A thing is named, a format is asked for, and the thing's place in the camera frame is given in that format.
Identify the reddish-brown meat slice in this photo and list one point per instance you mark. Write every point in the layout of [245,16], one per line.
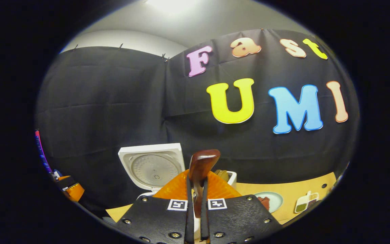
[264,202]

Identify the brown bread slice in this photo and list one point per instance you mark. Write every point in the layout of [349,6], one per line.
[222,174]

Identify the dark red beans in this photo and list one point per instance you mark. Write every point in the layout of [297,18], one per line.
[310,203]

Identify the green mung beans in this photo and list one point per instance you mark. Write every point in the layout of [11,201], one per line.
[301,207]

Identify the pale green plate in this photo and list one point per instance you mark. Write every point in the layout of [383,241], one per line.
[277,200]

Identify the pink edged panel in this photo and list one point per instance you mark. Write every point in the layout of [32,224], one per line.
[41,149]

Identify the white toaster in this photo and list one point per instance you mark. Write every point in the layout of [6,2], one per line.
[233,178]

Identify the white divided tray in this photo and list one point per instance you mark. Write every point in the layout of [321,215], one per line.
[308,194]

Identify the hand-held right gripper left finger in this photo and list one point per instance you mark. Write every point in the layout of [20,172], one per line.
[157,220]

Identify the white rice cooker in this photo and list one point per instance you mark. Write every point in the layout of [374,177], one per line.
[154,169]

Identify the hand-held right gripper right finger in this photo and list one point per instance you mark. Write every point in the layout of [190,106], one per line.
[239,220]

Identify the yellow soybeans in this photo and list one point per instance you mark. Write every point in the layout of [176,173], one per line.
[313,196]

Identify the dark wooden spoon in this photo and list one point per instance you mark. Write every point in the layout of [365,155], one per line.
[201,164]

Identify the black backdrop cloth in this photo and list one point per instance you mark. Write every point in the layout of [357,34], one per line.
[113,118]

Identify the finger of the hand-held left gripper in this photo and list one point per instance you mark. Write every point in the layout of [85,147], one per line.
[63,177]
[74,191]

